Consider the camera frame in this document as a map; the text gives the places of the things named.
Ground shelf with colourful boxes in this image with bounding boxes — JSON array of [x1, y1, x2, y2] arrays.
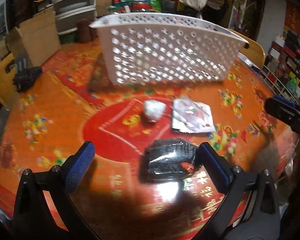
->
[[260, 30, 300, 105]]

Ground red lidded glass jar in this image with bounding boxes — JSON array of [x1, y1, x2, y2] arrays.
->
[[130, 1, 152, 12]]

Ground small white ball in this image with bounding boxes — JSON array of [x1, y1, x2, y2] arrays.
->
[[143, 100, 166, 122]]

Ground clear plastic sachet packet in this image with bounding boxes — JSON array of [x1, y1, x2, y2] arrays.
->
[[171, 96, 216, 134]]

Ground left wooden chair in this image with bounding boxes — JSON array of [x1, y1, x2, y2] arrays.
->
[[0, 53, 19, 111]]

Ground white perforated plastic basket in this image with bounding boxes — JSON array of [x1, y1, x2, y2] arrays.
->
[[89, 12, 249, 85]]

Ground right wooden chair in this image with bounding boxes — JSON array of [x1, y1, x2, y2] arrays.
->
[[229, 29, 266, 68]]

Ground black soft bundle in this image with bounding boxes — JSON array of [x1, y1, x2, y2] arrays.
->
[[139, 138, 202, 184]]

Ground white stacked drawer tower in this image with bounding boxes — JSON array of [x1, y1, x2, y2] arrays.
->
[[52, 0, 96, 36]]

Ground orange red floral tablecloth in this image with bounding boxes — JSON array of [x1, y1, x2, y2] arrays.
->
[[0, 41, 298, 239]]

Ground wooden chair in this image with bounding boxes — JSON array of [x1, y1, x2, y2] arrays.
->
[[0, 53, 19, 111], [229, 29, 266, 68]]

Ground cardboard box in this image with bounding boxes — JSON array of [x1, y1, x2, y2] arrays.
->
[[6, 7, 61, 66]]

